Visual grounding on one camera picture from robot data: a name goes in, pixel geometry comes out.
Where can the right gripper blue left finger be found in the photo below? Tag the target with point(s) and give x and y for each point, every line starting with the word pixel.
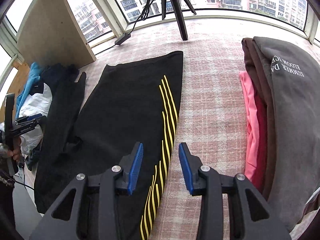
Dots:
pixel 130 169

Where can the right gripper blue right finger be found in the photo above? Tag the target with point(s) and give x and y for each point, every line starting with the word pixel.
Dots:
pixel 190 165

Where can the black sport pants yellow stripes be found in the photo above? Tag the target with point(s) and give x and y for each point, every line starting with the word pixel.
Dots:
pixel 133 102

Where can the person's left hand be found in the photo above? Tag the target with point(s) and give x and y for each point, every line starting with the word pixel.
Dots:
pixel 16 152

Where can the white garment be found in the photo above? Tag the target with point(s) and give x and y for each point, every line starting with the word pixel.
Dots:
pixel 36 104

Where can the plaid pink table cloth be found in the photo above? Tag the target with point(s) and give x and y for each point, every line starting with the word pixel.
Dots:
pixel 212 115

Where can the brown wooden board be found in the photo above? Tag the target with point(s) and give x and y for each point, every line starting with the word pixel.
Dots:
pixel 14 83

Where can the blue garment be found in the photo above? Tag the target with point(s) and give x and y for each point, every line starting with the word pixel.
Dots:
pixel 33 77

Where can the dark navy garment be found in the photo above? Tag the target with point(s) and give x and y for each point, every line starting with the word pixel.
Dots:
pixel 53 75

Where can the pink folded garment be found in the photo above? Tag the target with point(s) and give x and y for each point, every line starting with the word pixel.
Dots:
pixel 252 125

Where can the light wooden board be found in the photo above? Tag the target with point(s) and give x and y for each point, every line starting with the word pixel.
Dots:
pixel 50 34

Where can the brown folded garment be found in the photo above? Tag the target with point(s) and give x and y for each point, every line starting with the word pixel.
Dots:
pixel 253 59

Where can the grey folded sweatshirt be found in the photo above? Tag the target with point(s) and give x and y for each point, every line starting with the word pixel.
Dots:
pixel 293 77

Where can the black tripod stand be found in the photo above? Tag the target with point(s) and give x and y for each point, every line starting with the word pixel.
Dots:
pixel 178 14

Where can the black power adapter with cable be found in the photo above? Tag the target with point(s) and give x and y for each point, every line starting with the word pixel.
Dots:
pixel 135 10

